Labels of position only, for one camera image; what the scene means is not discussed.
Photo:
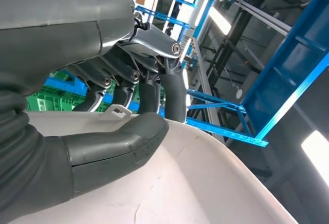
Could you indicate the black steel column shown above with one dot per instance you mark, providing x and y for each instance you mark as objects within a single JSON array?
[{"x": 243, "y": 18}]

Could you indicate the green plastic crate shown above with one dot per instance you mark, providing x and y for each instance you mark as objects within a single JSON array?
[
  {"x": 68, "y": 101},
  {"x": 46, "y": 102}
]

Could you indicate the white round ceiling fixture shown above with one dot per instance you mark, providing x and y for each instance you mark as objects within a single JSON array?
[{"x": 238, "y": 93}]

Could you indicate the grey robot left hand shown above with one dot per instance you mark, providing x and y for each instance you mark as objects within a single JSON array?
[{"x": 64, "y": 38}]

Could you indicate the ceiling light panel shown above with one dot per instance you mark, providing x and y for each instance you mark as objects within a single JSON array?
[
  {"x": 318, "y": 154},
  {"x": 219, "y": 20}
]

